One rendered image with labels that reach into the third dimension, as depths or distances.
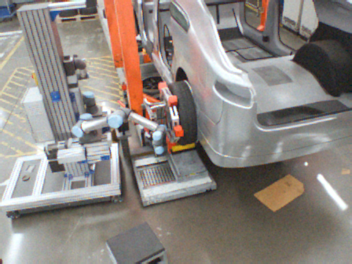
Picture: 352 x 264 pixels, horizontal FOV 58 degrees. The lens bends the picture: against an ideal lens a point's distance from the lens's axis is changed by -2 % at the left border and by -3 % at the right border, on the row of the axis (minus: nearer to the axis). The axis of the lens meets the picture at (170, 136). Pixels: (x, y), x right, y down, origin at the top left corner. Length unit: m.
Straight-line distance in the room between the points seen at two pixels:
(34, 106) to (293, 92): 2.62
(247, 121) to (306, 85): 1.46
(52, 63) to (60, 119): 0.59
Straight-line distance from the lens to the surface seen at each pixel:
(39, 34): 3.09
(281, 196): 3.73
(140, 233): 2.90
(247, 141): 2.55
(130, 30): 3.47
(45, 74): 3.21
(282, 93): 3.59
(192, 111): 3.09
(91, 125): 3.00
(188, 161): 3.72
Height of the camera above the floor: 2.55
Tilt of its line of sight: 34 degrees down
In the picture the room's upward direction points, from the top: 5 degrees counter-clockwise
